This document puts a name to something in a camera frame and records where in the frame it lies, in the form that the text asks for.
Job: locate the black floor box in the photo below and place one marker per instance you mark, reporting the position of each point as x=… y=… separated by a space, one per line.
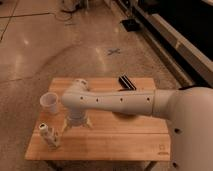
x=130 y=25

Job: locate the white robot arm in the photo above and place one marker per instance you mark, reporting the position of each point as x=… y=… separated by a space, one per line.
x=189 y=110

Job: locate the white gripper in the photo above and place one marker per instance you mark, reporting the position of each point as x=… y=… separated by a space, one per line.
x=76 y=121

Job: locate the white plastic bottle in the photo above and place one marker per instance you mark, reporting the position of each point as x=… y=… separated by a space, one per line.
x=49 y=135

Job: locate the wooden folding table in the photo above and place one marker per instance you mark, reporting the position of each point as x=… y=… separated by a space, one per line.
x=111 y=137

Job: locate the brown round bowl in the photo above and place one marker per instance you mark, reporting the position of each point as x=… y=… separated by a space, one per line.
x=123 y=115

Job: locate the white plastic cup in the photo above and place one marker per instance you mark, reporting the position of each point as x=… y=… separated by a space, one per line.
x=49 y=102

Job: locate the black rectangular object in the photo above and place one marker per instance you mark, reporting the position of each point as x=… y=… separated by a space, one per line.
x=126 y=83

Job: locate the long metal rail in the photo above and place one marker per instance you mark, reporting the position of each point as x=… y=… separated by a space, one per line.
x=182 y=32

